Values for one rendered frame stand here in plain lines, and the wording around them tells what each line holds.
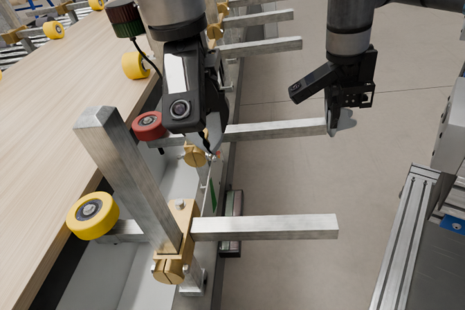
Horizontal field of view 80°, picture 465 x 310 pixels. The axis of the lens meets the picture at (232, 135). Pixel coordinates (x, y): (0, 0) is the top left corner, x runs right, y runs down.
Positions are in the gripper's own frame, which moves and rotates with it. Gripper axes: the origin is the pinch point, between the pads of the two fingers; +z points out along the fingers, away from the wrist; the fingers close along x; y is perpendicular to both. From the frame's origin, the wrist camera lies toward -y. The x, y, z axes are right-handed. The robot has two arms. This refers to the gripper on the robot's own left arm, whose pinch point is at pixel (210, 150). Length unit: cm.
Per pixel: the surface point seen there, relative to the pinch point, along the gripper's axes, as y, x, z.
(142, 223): -11.5, 8.5, 2.3
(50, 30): 95, 93, 3
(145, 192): -10.9, 6.0, -3.7
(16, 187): 0.7, 42.2, 7.2
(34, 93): 42, 67, 7
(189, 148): 12.2, 8.5, 10.2
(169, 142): 17.7, 15.7, 12.9
